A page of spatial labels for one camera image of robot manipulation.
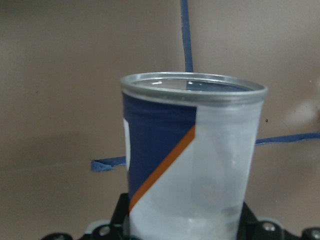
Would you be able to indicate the white blue tennis ball can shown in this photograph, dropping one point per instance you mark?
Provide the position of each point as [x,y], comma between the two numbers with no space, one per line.
[189,142]

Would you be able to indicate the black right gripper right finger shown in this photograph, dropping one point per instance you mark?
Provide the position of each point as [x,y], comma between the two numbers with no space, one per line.
[250,228]

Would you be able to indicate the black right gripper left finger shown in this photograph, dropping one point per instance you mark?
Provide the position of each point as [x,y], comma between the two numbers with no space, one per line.
[115,229]

